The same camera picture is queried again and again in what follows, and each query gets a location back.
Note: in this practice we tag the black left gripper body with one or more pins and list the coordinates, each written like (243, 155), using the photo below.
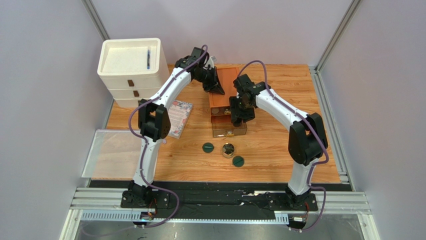
(207, 76)

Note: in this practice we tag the clear plastic sheet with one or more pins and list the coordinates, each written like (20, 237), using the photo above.
(114, 155)

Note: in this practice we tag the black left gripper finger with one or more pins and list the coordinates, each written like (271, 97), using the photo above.
(209, 88)
(217, 87)

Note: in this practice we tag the white three-drawer cabinet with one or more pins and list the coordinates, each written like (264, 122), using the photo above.
(123, 69)

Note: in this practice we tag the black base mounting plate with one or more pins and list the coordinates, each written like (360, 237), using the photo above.
(260, 200)

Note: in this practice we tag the dark green round lid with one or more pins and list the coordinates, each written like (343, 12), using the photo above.
(208, 147)

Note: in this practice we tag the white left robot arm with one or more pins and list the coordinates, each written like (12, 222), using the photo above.
(155, 124)

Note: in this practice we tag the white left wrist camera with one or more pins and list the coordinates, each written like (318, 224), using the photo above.
(211, 60)

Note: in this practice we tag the gold mirrored jar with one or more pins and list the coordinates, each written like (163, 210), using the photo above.
(228, 150)

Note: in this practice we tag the orange drawer box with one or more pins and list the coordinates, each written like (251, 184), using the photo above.
(220, 104)

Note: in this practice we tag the clear orange drawer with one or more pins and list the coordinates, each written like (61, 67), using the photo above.
(223, 127)

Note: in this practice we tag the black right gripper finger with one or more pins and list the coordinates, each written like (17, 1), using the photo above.
(247, 115)
(233, 102)

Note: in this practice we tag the blue pen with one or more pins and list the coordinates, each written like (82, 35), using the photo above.
(148, 59)

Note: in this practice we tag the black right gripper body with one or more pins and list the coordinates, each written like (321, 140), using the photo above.
(237, 108)

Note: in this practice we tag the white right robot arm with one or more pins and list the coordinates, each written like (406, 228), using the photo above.
(307, 140)

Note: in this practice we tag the aluminium frame rail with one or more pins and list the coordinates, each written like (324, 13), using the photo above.
(104, 204)

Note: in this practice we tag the floral patterned booklet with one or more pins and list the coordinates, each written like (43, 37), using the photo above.
(179, 113)

